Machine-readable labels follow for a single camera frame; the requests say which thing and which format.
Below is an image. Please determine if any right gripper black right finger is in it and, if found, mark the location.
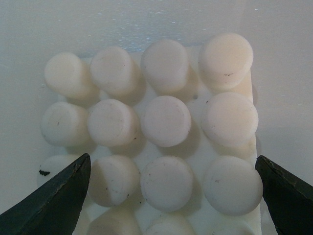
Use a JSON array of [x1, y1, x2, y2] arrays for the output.
[[255, 155, 313, 235]]

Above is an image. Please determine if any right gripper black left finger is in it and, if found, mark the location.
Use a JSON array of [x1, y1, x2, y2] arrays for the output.
[[0, 153, 91, 235]]

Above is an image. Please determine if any white studded base plate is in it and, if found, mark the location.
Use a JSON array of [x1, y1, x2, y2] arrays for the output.
[[37, 33, 263, 235]]

